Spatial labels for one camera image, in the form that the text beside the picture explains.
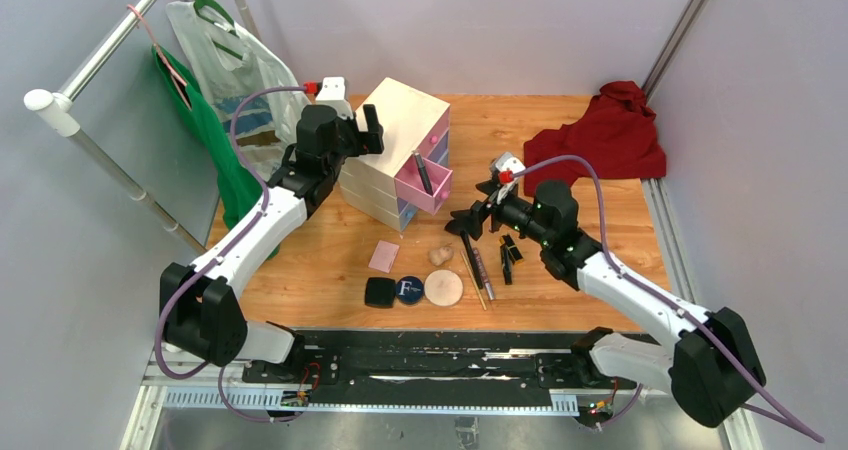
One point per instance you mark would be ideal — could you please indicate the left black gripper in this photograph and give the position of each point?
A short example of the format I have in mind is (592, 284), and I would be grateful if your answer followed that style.
(366, 143)

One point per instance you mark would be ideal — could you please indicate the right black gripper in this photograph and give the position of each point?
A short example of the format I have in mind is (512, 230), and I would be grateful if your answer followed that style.
(472, 219)

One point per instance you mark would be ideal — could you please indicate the white mini drawer cabinet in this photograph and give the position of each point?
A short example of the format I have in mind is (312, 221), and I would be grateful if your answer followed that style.
(412, 120)

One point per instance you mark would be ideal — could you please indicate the black mascara tube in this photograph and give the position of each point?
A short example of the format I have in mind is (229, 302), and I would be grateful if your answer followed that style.
(422, 171)

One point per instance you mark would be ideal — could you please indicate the black lipstick tube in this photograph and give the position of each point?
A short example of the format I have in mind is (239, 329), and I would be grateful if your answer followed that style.
(506, 264)

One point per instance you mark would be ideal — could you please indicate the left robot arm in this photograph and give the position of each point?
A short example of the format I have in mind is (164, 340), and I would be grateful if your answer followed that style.
(200, 311)

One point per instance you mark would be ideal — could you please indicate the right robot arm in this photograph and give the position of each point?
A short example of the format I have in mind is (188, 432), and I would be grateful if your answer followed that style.
(704, 359)

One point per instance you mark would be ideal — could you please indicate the black fan makeup brush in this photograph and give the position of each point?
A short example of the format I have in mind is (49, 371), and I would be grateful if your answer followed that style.
(465, 238)

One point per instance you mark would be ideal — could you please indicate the beige makeup sponge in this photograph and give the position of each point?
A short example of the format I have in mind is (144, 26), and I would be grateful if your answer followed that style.
(441, 255)

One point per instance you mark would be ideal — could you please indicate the black gold lipstick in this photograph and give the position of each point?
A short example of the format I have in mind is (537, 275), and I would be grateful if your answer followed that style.
(514, 254)

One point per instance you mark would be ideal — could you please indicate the silver maroon mascara tube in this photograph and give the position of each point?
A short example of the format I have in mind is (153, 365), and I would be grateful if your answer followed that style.
(486, 282)

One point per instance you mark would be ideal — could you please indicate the round beige powder puff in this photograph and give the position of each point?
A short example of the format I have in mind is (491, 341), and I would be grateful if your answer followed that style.
(443, 288)

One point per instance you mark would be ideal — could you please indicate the pink square pad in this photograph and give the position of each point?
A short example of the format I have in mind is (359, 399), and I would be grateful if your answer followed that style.
(384, 256)

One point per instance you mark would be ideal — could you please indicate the round navy compact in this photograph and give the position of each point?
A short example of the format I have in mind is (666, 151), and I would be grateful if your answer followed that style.
(409, 290)

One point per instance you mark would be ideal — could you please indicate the black square compact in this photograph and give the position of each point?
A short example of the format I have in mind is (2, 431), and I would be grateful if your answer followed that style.
(380, 292)

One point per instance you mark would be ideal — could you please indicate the green cloth bag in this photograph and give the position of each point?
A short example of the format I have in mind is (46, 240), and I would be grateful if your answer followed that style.
(238, 189)

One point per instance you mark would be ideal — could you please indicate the red cloth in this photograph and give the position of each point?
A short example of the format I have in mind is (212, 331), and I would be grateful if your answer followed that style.
(616, 135)

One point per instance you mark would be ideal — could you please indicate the white plastic bag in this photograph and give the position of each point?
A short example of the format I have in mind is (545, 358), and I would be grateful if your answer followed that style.
(267, 124)

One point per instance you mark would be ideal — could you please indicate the pink clothes hanger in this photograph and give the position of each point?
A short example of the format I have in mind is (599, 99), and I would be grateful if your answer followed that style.
(179, 83)

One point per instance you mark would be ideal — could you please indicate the green clothes hanger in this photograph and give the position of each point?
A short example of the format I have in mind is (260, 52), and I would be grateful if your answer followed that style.
(213, 13)

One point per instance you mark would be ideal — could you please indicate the metal clothes rack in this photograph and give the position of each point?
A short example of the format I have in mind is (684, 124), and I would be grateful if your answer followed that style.
(57, 202)

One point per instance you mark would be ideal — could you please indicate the thin gold brush handle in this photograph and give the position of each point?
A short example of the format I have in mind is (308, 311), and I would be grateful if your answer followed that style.
(475, 285)

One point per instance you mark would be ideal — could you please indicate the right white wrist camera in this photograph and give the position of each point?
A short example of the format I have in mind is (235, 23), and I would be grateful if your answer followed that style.
(506, 169)

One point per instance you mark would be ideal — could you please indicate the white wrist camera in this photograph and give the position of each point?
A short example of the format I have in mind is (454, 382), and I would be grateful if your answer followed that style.
(333, 93)
(506, 169)

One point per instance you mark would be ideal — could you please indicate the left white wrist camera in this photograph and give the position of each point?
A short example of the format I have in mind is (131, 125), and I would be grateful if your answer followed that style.
(333, 93)

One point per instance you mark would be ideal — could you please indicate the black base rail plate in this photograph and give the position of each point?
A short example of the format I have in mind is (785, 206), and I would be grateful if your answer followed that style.
(433, 368)

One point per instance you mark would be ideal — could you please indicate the aluminium frame rail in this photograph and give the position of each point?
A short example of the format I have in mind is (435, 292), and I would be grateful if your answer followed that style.
(739, 431)

